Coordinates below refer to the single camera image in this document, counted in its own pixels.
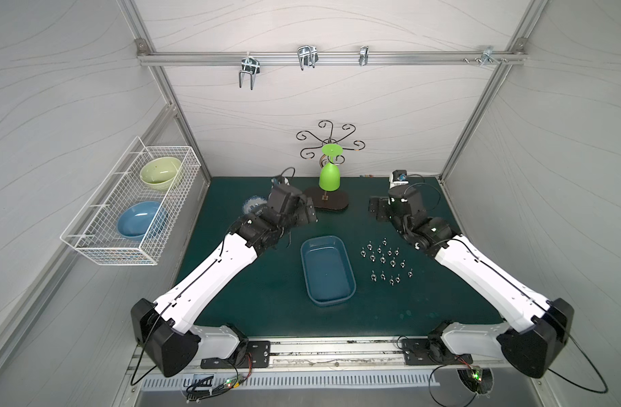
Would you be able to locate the aluminium top rail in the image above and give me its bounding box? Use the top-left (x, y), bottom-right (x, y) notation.
top-left (138, 49), bottom-right (527, 68)

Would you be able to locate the metal double hook left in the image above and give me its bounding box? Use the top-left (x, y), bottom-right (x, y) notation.
top-left (239, 55), bottom-right (261, 90)

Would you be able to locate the green plastic goblet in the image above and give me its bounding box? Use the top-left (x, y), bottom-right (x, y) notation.
top-left (319, 143), bottom-right (343, 192)

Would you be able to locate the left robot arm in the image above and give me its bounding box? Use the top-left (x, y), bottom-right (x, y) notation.
top-left (130, 184), bottom-right (317, 377)

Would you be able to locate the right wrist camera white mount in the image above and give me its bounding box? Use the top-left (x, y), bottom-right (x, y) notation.
top-left (389, 170), bottom-right (408, 188)

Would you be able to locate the light green bowl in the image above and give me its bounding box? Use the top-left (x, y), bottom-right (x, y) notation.
top-left (139, 157), bottom-right (183, 193)

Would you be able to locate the black cooling fan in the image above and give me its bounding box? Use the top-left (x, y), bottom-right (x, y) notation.
top-left (457, 368), bottom-right (494, 395)

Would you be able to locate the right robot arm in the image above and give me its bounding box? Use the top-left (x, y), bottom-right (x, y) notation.
top-left (369, 181), bottom-right (574, 378)

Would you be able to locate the metal double hook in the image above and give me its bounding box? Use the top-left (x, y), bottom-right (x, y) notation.
top-left (297, 45), bottom-right (319, 71)
top-left (239, 55), bottom-right (261, 90)

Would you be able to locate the black metal cup stand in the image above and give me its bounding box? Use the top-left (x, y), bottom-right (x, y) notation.
top-left (295, 120), bottom-right (366, 212)

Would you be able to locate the blue patterned small bowl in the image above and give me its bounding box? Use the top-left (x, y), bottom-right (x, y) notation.
top-left (242, 196), bottom-right (267, 215)

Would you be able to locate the metal double hook middle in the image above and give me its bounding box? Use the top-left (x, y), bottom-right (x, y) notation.
top-left (297, 45), bottom-right (319, 71)

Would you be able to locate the green table mat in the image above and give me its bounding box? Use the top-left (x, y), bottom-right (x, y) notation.
top-left (197, 177), bottom-right (500, 337)

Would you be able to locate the white wire wall basket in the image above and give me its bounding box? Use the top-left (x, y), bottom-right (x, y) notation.
top-left (60, 137), bottom-right (200, 266)

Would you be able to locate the small metal hook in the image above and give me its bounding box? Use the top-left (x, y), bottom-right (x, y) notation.
top-left (359, 46), bottom-right (369, 67)

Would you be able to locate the white ventilation grille strip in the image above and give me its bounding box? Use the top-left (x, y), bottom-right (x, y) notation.
top-left (141, 370), bottom-right (440, 392)

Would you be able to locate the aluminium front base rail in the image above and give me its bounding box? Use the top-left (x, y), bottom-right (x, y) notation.
top-left (126, 332), bottom-right (545, 376)

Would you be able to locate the metal hook right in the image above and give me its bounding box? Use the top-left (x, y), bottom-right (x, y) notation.
top-left (462, 47), bottom-right (510, 67)

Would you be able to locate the teal plastic storage box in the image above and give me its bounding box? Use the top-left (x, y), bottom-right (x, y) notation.
top-left (300, 236), bottom-right (357, 307)

